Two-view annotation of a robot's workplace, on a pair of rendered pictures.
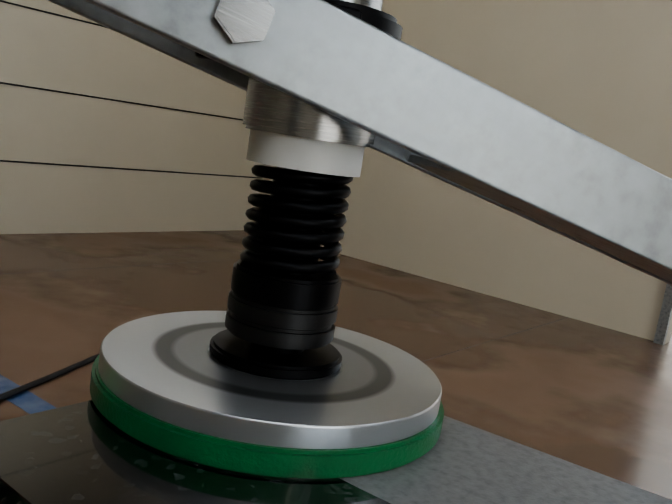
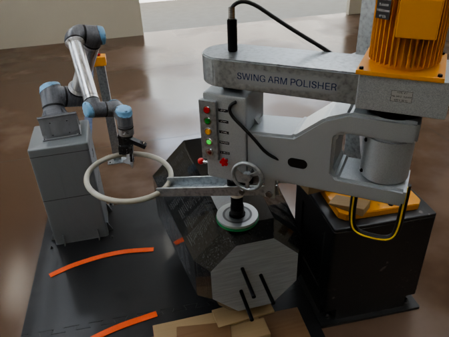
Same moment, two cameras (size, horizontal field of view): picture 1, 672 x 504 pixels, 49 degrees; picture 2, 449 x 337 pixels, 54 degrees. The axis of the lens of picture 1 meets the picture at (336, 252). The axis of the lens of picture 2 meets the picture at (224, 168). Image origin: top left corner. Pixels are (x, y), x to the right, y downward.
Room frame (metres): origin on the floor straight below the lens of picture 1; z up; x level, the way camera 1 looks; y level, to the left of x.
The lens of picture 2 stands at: (1.84, 1.19, 2.26)
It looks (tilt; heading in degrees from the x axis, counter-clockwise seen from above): 32 degrees down; 222
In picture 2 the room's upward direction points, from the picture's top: 3 degrees counter-clockwise
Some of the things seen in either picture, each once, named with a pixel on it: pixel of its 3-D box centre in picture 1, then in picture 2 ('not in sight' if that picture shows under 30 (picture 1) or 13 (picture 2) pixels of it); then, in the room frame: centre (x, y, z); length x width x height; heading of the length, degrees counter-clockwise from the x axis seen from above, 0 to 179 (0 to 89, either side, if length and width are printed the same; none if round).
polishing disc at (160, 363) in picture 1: (274, 365); (237, 214); (0.45, 0.03, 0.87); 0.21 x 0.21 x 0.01
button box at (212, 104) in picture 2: not in sight; (209, 130); (0.58, -0.01, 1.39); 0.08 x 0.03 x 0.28; 106
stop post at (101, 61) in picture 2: not in sight; (108, 110); (-0.39, -2.26, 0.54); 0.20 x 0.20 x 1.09; 52
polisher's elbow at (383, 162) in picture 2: not in sight; (386, 152); (0.27, 0.66, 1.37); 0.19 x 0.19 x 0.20
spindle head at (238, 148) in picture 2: not in sight; (251, 134); (0.43, 0.10, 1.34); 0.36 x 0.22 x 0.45; 106
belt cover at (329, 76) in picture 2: not in sight; (315, 78); (0.36, 0.36, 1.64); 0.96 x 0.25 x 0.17; 106
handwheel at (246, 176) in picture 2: not in sight; (250, 172); (0.54, 0.18, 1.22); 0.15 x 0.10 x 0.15; 106
